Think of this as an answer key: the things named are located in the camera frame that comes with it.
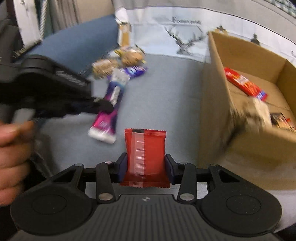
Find white panel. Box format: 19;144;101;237
13;0;42;47

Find purple snack packet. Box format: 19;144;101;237
125;65;148;78

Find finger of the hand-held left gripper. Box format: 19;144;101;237
66;97;115;117

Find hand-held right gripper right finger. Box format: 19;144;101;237
164;153;244;204

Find black chocolate bar packet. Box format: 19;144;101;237
270;112;296;132

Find clear granola bag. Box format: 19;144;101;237
92;58;118;79

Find plain red snack packet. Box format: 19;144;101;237
120;128;171;188

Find long red packet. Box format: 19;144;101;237
223;67;268;102

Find long purple pink packet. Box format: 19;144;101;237
87;68;130;144

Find clear white candy bag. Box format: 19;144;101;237
245;97;272;130

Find clear cookie bag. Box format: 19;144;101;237
117;46;146;66

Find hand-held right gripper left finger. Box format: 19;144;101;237
49;152;128;204

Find cardboard box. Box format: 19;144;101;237
198;31;296;190

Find person's left hand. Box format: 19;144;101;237
0;121;40;207

